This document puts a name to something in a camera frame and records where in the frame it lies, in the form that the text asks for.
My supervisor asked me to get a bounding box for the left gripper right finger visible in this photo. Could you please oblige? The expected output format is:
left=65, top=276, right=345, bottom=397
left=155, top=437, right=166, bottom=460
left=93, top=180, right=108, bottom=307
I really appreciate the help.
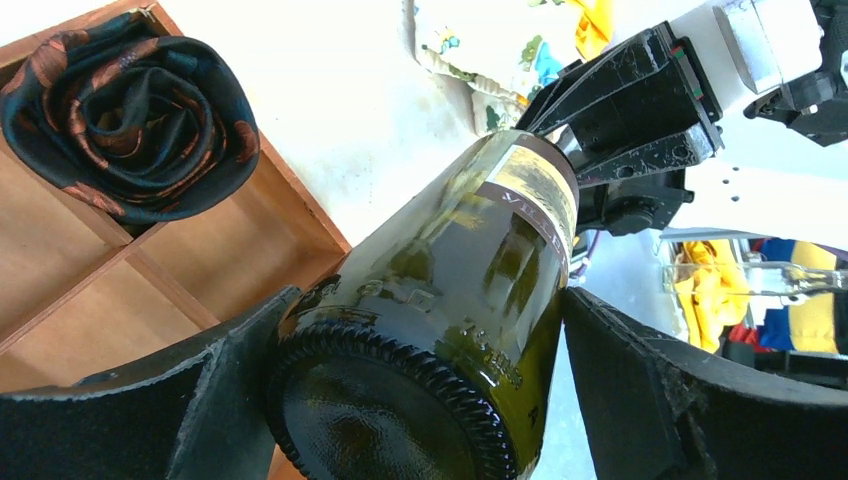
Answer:
left=562, top=288, right=847, bottom=479

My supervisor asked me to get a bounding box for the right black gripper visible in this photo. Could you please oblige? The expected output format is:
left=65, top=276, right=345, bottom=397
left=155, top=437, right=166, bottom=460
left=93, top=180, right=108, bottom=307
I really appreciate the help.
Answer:
left=516, top=22, right=724, bottom=236

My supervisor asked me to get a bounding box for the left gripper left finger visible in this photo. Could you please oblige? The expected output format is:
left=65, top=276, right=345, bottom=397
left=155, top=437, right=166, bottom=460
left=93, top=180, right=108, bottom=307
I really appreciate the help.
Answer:
left=1, top=287, right=298, bottom=479

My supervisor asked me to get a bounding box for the wooden compartment tray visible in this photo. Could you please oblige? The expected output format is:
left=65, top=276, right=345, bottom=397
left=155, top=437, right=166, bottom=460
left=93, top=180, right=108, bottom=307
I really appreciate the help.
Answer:
left=0, top=0, right=352, bottom=480

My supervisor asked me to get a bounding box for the dark wine bottle beige label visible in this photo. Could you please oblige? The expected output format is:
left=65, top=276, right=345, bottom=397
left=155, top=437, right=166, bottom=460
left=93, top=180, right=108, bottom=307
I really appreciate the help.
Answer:
left=265, top=130, right=579, bottom=479

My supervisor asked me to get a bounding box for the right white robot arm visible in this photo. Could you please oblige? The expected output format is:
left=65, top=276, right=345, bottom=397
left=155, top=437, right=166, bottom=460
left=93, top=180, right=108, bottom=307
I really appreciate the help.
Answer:
left=517, top=1, right=847, bottom=249

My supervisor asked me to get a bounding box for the yellow cloth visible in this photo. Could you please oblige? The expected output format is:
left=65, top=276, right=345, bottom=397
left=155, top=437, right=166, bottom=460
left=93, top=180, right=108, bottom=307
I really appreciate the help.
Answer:
left=674, top=239, right=749, bottom=354

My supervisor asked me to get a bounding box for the dinosaur print white cloth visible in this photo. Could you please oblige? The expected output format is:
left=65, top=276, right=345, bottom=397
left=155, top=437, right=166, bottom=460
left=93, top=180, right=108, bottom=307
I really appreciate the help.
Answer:
left=413, top=0, right=583, bottom=136

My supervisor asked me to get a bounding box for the rolled tie orange pattern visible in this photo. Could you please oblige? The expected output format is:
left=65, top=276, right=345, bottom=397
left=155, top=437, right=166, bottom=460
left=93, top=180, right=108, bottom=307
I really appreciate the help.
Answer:
left=1, top=13, right=260, bottom=224

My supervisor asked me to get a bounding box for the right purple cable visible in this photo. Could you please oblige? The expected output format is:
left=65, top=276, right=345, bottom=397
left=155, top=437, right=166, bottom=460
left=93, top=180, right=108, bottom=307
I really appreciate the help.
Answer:
left=568, top=228, right=603, bottom=280

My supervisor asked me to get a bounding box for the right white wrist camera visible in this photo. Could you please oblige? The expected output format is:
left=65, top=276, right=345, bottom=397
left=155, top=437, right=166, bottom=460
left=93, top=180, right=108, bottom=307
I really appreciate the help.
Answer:
left=712, top=0, right=822, bottom=94

